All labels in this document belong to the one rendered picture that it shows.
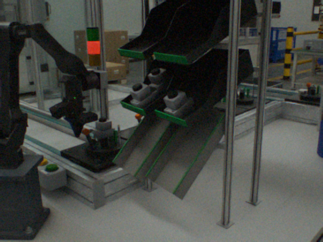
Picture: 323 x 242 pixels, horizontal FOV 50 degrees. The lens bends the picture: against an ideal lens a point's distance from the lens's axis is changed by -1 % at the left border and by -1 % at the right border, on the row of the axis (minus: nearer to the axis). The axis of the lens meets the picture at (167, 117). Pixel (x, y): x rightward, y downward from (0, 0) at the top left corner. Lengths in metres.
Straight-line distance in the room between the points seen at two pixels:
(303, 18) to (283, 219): 11.45
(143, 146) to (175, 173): 0.17
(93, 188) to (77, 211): 0.10
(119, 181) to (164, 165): 0.23
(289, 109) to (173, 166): 1.24
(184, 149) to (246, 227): 0.30
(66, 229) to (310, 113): 1.47
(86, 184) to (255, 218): 0.54
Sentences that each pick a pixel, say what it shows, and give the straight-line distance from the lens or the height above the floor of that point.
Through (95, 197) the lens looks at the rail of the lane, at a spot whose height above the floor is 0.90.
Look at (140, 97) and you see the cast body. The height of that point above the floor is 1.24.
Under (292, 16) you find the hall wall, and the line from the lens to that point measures 12.60.
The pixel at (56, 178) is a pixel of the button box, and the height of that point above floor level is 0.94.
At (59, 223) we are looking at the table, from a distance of 1.15.
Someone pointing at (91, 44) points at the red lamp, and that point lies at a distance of 1.46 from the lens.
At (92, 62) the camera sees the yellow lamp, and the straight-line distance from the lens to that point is 1.47.
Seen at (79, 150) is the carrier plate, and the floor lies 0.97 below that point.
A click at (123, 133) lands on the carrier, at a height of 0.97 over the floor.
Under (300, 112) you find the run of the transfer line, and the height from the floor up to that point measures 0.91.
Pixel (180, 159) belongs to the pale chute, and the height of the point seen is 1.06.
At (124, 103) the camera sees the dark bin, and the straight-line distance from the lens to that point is 1.06.
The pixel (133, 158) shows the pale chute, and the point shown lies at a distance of 1.13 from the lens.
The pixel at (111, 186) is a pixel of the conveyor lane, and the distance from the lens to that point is 1.20.
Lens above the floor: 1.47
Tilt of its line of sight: 17 degrees down
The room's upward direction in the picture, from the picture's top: 1 degrees counter-clockwise
